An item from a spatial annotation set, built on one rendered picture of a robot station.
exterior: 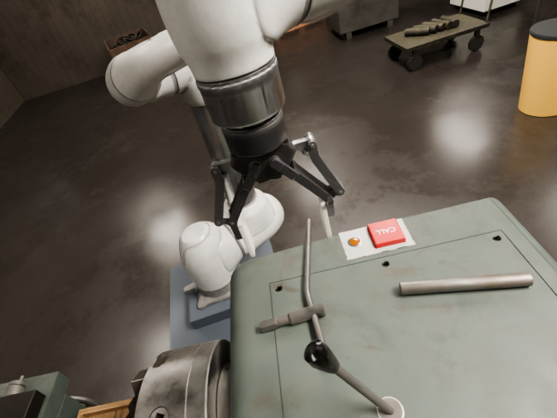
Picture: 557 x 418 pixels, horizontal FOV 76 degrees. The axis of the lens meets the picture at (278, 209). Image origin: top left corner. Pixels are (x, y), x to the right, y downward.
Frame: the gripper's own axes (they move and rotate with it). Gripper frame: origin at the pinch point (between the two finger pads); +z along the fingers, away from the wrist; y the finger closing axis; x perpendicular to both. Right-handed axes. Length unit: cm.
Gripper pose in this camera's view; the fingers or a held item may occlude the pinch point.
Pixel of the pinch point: (288, 233)
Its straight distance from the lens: 54.9
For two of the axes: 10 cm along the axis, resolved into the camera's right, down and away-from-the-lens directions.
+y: -9.7, 2.5, 0.7
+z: 2.4, 7.3, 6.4
